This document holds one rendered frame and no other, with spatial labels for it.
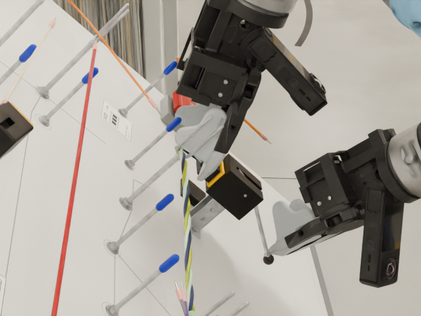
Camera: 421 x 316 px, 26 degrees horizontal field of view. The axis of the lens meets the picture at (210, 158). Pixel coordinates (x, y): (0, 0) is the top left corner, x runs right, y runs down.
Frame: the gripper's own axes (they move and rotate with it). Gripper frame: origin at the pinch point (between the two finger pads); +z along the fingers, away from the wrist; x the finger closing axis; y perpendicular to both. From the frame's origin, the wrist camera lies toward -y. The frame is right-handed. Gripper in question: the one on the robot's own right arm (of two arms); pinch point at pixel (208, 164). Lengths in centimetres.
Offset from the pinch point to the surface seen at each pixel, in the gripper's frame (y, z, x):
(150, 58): 4, 15, -64
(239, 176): -3.4, -0.5, 1.6
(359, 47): -107, 68, -289
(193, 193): -0.7, 7.1, -5.0
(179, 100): 2.6, 2.9, -21.3
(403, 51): -124, 61, -283
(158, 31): 4, 10, -63
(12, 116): 22.2, -10.0, 22.4
